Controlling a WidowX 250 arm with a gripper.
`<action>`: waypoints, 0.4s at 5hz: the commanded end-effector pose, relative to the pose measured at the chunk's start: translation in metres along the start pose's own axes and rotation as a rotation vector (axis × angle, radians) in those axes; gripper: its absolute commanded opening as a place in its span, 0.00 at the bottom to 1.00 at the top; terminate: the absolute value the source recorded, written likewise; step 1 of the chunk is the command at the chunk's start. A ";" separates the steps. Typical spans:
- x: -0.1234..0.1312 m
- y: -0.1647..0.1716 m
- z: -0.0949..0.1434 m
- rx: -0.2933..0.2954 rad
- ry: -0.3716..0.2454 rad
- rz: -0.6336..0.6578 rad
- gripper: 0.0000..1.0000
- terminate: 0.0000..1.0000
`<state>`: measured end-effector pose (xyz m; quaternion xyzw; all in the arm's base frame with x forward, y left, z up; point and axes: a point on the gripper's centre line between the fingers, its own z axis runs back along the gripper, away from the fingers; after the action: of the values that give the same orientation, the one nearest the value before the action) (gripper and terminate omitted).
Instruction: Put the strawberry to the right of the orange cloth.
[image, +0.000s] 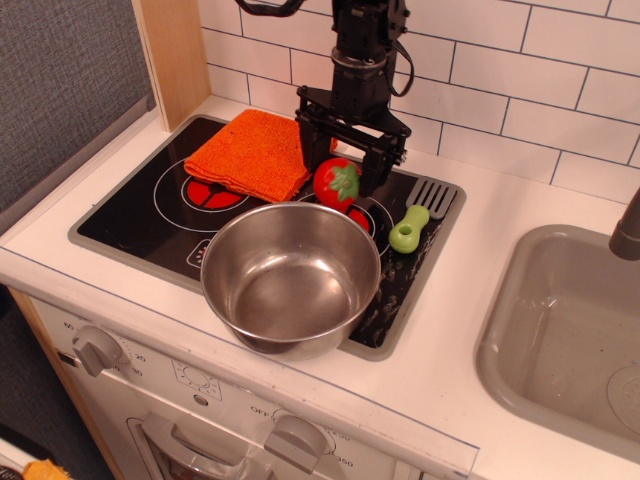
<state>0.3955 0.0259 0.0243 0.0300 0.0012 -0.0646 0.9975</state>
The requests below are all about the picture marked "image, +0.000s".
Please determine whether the grey toy sink basin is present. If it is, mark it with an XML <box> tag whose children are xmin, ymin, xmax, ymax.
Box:
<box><xmin>477</xmin><ymin>225</ymin><xmax>639</xmax><ymax>462</ymax></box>

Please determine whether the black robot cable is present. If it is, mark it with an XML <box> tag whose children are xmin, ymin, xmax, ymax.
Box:
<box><xmin>234</xmin><ymin>0</ymin><xmax>416</xmax><ymax>99</ymax></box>

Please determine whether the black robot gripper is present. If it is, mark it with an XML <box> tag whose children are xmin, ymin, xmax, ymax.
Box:
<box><xmin>296</xmin><ymin>49</ymin><xmax>412</xmax><ymax>197</ymax></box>

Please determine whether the red toy strawberry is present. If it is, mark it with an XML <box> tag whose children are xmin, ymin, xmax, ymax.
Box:
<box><xmin>313</xmin><ymin>157</ymin><xmax>361</xmax><ymax>213</ymax></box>

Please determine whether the grey toy faucet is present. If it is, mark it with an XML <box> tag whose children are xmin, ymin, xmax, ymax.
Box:
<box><xmin>609</xmin><ymin>189</ymin><xmax>640</xmax><ymax>261</ymax></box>

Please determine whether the grey oven door handle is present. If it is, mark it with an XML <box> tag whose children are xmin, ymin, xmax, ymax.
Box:
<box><xmin>139</xmin><ymin>413</ymin><xmax>276</xmax><ymax>479</ymax></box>

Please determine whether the stainless steel bowl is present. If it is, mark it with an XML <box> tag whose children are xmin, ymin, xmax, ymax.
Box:
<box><xmin>200</xmin><ymin>202</ymin><xmax>381</xmax><ymax>360</ymax></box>

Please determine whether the wooden side panel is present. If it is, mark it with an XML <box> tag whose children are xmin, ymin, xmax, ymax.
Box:
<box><xmin>131</xmin><ymin>0</ymin><xmax>211</xmax><ymax>132</ymax></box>

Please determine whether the grey oven knob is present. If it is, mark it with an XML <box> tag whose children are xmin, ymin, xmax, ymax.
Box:
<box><xmin>264</xmin><ymin>415</ymin><xmax>328</xmax><ymax>474</ymax></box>

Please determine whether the grey spatula green handle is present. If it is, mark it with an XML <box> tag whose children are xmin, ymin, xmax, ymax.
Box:
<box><xmin>388</xmin><ymin>177</ymin><xmax>458</xmax><ymax>254</ymax></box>

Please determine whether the orange object bottom corner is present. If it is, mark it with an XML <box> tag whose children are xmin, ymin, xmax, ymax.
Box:
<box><xmin>22</xmin><ymin>459</ymin><xmax>71</xmax><ymax>480</ymax></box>

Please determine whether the grey timer knob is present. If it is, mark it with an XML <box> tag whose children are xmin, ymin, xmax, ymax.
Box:
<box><xmin>72</xmin><ymin>325</ymin><xmax>123</xmax><ymax>377</ymax></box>

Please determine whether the orange folded cloth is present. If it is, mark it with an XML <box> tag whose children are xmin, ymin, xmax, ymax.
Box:
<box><xmin>184</xmin><ymin>109</ymin><xmax>311</xmax><ymax>203</ymax></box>

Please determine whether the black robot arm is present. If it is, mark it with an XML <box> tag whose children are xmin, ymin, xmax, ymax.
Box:
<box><xmin>296</xmin><ymin>1</ymin><xmax>411</xmax><ymax>196</ymax></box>

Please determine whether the black toy stove top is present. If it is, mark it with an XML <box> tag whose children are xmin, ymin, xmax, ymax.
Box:
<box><xmin>69</xmin><ymin>116</ymin><xmax>465</xmax><ymax>359</ymax></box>

